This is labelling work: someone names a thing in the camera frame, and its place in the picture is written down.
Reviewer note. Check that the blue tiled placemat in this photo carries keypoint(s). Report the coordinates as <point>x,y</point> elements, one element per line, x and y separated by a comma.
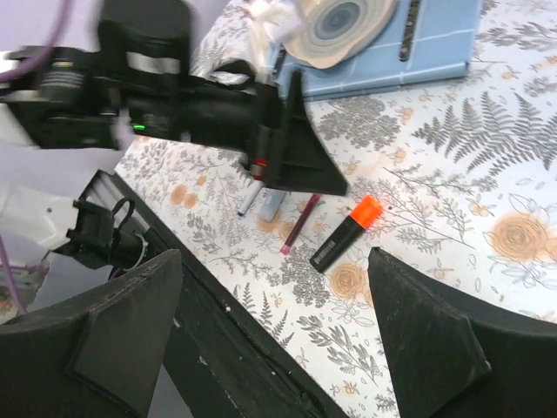
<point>442,49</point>

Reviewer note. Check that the floral tablecloth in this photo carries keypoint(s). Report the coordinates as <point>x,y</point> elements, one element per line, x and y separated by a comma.
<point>465,172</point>

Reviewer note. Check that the pink pen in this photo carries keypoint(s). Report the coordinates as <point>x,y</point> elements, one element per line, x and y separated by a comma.
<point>312,202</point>

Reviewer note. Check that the orange highlighter cap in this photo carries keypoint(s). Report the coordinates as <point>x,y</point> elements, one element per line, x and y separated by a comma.
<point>366,212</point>

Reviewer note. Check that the thin blue pen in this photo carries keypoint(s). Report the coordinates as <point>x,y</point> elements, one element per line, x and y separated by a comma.
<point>253,192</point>

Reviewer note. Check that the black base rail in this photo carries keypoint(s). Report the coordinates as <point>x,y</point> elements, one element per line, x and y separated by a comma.
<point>222,361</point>

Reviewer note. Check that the black handled knife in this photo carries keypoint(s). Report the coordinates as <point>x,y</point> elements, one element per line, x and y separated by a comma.
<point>406,45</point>

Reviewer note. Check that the beige striped plate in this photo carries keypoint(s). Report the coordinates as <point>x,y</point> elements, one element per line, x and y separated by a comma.
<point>336,30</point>

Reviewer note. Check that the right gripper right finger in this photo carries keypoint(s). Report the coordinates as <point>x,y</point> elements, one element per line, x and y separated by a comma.
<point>452,355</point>

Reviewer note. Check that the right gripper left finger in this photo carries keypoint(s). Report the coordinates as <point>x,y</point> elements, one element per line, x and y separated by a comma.
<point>97,354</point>

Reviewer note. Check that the orange black highlighter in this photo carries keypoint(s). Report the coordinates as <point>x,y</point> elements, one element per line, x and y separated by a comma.
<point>336,244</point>

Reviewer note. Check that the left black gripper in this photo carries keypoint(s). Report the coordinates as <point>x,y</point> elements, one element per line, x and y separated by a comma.
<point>249,117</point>

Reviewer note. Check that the light blue highlighter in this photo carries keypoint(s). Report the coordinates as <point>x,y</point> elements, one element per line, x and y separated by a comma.
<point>271,205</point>

